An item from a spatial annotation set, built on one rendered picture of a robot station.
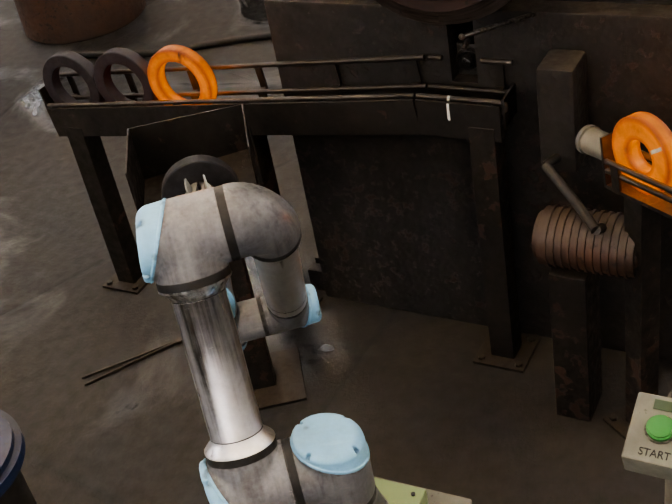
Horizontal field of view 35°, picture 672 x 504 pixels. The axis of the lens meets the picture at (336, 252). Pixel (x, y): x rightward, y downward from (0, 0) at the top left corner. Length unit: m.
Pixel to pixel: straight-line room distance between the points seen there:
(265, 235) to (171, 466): 1.09
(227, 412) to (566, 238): 0.84
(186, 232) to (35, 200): 2.25
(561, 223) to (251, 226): 0.81
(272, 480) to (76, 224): 2.01
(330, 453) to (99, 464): 1.07
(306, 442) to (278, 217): 0.36
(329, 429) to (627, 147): 0.78
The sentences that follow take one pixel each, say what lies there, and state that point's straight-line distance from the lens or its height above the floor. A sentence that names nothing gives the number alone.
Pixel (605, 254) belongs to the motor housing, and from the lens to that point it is 2.14.
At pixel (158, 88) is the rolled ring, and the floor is 0.66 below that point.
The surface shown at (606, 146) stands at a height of 0.70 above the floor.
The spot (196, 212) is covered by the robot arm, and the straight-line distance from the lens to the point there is 1.56.
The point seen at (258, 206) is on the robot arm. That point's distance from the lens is 1.56.
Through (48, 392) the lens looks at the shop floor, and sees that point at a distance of 2.90.
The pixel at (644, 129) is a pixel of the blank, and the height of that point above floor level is 0.77.
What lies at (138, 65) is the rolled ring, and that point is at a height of 0.72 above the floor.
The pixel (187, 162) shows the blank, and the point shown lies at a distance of 2.07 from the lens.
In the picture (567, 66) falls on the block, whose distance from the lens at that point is 2.15.
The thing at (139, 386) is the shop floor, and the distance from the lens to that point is 2.81.
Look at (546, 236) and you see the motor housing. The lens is 2.17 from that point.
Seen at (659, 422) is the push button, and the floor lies 0.61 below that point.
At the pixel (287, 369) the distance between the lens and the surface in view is 2.70.
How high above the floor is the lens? 1.76
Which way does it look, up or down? 35 degrees down
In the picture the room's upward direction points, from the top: 11 degrees counter-clockwise
